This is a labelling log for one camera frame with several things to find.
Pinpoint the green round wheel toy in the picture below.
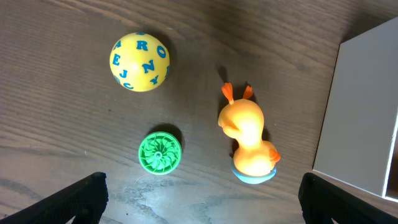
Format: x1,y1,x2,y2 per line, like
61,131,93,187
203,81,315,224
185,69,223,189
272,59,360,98
138,131,182,175

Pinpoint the orange rubber duck toy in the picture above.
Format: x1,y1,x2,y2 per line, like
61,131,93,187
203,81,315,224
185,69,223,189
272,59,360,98
218,83,281,184

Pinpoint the white cardboard box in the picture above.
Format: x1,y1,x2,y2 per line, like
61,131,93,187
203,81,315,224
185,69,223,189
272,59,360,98
313,18,397,202

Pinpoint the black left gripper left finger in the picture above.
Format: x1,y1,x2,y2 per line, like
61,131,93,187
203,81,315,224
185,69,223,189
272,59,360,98
1,172,108,224

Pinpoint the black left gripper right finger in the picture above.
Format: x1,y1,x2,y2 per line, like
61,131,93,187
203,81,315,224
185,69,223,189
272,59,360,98
298,172,397,224

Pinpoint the yellow letter ball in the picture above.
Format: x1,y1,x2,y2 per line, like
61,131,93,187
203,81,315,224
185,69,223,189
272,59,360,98
109,32,170,92

